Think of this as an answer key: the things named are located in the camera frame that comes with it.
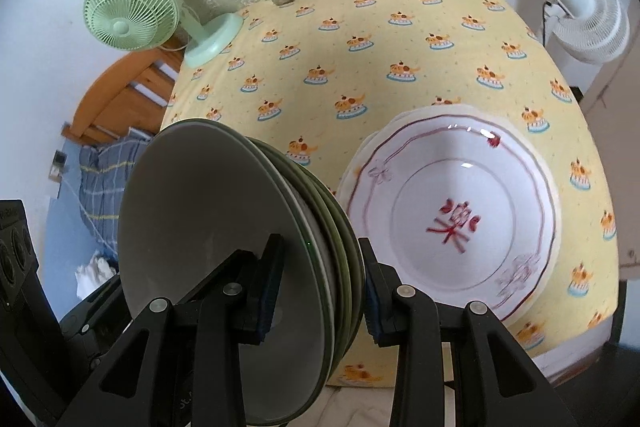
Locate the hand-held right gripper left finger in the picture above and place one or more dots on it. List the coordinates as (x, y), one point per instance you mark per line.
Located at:
(270, 292)

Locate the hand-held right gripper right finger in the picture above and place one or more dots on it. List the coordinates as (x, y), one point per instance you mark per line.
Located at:
(372, 302)

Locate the scalloped cream plate orange flowers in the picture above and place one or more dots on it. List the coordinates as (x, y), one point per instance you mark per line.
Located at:
(440, 109)

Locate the white crumpled cloth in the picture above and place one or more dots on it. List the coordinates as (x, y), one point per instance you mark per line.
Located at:
(95, 274)

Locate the blue bed sheet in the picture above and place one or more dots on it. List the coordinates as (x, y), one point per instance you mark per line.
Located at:
(70, 237)

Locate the grey plaid pillow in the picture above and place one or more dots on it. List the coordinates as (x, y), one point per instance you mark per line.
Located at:
(110, 177)

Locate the wooden chair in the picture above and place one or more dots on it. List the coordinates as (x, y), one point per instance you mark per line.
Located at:
(115, 92)

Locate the yellow printed tablecloth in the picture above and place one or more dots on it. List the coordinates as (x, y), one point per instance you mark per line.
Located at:
(400, 37)

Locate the green desk fan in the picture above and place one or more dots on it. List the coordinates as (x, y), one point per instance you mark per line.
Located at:
(130, 12)

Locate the beige door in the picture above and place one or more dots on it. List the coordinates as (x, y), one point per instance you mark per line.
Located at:
(612, 87)

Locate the white circulator fan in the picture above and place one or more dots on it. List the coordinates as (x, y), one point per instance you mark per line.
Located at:
(590, 12)

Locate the white wall socket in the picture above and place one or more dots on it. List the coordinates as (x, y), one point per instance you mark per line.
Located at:
(55, 173)

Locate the dark wall switch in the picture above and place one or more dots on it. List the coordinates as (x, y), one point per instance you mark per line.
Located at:
(60, 157)

